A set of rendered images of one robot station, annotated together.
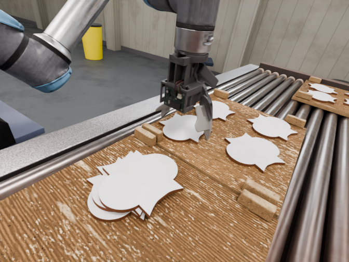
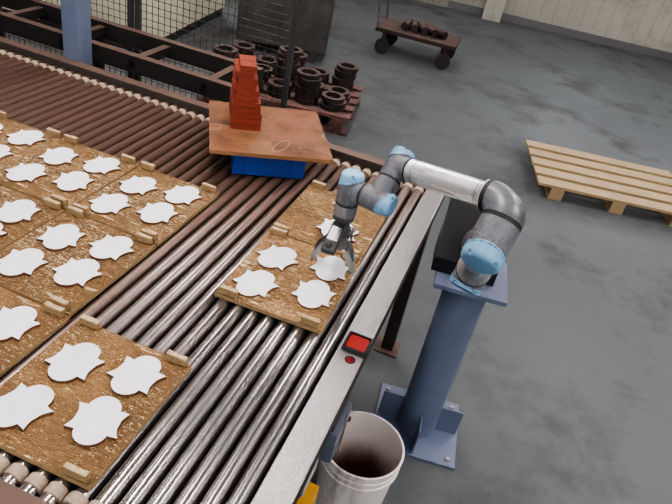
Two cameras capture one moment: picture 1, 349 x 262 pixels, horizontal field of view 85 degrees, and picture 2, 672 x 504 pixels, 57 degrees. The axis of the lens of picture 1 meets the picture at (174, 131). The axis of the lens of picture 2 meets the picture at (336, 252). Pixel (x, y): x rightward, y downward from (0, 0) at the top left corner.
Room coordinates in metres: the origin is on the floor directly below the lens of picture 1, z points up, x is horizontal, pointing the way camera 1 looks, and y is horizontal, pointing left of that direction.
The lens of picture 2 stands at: (2.05, -0.65, 2.16)
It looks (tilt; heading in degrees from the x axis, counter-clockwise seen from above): 34 degrees down; 159
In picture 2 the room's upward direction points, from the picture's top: 12 degrees clockwise
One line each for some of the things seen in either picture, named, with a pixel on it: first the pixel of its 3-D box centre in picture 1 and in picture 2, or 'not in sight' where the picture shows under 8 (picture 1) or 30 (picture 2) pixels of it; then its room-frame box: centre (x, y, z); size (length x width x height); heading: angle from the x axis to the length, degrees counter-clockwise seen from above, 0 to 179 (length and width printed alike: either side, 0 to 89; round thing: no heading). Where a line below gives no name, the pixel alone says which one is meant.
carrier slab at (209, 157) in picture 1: (231, 131); (292, 277); (0.48, -0.16, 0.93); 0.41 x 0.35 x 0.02; 147
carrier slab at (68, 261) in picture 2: not in sight; (68, 254); (0.37, -0.85, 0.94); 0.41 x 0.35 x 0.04; 145
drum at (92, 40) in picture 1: (92, 41); not in sight; (4.35, 2.03, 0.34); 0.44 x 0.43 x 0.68; 154
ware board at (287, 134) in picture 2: not in sight; (268, 130); (-0.43, -0.11, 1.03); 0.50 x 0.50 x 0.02; 85
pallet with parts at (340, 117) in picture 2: not in sight; (286, 76); (-3.35, 0.63, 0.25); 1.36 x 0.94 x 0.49; 64
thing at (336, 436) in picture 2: not in sight; (327, 428); (0.96, -0.14, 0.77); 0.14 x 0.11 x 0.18; 145
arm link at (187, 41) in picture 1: (194, 40); (344, 209); (0.42, -0.01, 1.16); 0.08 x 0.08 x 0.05
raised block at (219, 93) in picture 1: (220, 93); (310, 321); (0.71, -0.16, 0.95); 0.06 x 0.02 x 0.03; 57
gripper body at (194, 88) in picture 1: (185, 80); (341, 229); (0.42, -0.01, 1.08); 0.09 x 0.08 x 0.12; 147
